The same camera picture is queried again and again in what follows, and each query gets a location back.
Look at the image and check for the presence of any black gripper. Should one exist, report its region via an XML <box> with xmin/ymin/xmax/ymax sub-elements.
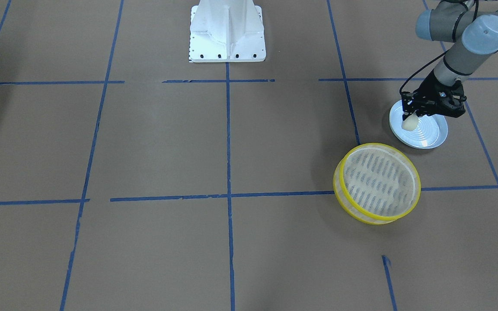
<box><xmin>401</xmin><ymin>70</ymin><xmax>467</xmax><ymax>121</ymax></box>

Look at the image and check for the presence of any white steamed bun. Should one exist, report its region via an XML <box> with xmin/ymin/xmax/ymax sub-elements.
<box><xmin>401</xmin><ymin>114</ymin><xmax>419</xmax><ymax>132</ymax></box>

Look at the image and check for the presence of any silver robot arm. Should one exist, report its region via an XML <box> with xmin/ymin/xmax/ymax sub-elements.
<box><xmin>400</xmin><ymin>0</ymin><xmax>498</xmax><ymax>121</ymax></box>

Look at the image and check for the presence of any yellow bamboo steamer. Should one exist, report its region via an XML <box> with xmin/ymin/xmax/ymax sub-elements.
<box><xmin>332</xmin><ymin>143</ymin><xmax>421</xmax><ymax>225</ymax></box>

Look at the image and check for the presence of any light blue plate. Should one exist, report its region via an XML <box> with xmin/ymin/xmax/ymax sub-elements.
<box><xmin>389</xmin><ymin>100</ymin><xmax>448</xmax><ymax>149</ymax></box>

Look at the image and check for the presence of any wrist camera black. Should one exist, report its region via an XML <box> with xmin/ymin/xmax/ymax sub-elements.
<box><xmin>434</xmin><ymin>79</ymin><xmax>467</xmax><ymax>118</ymax></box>

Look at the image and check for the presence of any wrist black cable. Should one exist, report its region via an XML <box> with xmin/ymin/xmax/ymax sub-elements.
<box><xmin>399</xmin><ymin>0</ymin><xmax>479</xmax><ymax>98</ymax></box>

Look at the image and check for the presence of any white pedestal column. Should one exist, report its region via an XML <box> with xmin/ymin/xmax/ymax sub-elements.
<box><xmin>188</xmin><ymin>0</ymin><xmax>267</xmax><ymax>63</ymax></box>

